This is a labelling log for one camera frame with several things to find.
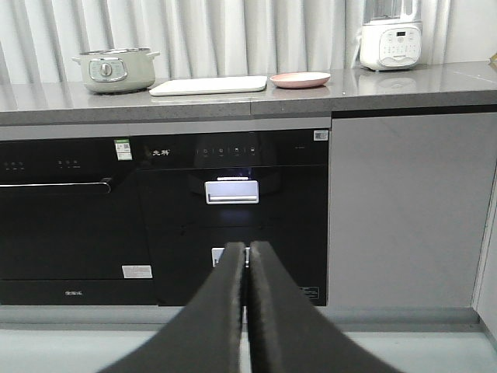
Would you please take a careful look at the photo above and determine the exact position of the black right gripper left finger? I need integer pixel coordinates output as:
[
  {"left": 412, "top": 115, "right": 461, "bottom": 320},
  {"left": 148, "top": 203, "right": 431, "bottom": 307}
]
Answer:
[{"left": 102, "top": 242, "right": 245, "bottom": 372}]

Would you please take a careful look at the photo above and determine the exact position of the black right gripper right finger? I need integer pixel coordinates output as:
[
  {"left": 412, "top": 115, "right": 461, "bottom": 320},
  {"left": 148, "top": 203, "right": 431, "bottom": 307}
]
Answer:
[{"left": 248, "top": 241, "right": 396, "bottom": 372}]

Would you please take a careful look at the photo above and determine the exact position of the pink round plate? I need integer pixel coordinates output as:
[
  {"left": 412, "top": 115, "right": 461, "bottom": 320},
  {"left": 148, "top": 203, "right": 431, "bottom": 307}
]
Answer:
[{"left": 269, "top": 71, "right": 331, "bottom": 89}]

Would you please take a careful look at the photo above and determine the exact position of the cream bear serving tray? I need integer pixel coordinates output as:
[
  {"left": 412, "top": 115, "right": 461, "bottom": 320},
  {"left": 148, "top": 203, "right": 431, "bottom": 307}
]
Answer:
[{"left": 149, "top": 75, "right": 267, "bottom": 96}]

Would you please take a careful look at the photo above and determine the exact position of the black drawer sterilizer cabinet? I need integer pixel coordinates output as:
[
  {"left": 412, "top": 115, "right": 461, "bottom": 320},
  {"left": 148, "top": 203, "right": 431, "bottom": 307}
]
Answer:
[{"left": 131, "top": 129, "right": 329, "bottom": 306}]

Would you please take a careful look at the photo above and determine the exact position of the black built-in oven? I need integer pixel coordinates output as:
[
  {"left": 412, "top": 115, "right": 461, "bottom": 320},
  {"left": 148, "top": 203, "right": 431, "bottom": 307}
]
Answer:
[{"left": 1, "top": 138, "right": 156, "bottom": 305}]

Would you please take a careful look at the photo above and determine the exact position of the grey cabinet door panel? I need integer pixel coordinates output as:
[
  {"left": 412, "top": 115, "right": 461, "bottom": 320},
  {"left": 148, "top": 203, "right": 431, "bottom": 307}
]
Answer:
[{"left": 329, "top": 113, "right": 496, "bottom": 309}]

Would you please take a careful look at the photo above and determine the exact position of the white side cabinet panel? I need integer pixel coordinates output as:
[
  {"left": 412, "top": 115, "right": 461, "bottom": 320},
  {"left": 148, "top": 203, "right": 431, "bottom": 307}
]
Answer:
[{"left": 471, "top": 201, "right": 497, "bottom": 335}]

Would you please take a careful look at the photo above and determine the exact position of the pale green electric pot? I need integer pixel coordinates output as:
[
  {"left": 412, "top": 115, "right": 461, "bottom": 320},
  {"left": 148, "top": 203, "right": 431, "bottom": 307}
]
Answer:
[{"left": 71, "top": 47, "right": 160, "bottom": 93}]

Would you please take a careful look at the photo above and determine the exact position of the grey stone countertop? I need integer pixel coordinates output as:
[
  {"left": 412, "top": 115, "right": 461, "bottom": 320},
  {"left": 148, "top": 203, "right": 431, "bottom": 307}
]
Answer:
[{"left": 1, "top": 61, "right": 496, "bottom": 126}]

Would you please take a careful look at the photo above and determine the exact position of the white pleated curtain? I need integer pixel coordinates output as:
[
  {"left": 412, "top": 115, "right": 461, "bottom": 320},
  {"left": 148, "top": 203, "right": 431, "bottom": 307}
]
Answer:
[{"left": 0, "top": 0, "right": 497, "bottom": 85}]

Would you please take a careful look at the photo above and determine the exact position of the silver lower drawer handle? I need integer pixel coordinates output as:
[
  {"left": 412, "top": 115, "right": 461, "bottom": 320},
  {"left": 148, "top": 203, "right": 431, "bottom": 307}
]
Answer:
[{"left": 211, "top": 247, "right": 250, "bottom": 267}]

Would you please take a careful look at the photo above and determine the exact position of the silver drawer handle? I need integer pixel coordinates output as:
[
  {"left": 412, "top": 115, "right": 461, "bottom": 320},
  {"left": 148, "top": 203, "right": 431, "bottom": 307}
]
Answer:
[
  {"left": 204, "top": 180, "right": 259, "bottom": 204},
  {"left": 211, "top": 247, "right": 250, "bottom": 267}
]

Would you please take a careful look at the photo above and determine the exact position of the silver upper drawer handle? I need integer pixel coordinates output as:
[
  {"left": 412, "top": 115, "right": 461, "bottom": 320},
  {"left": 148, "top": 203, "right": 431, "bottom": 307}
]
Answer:
[{"left": 204, "top": 180, "right": 259, "bottom": 204}]

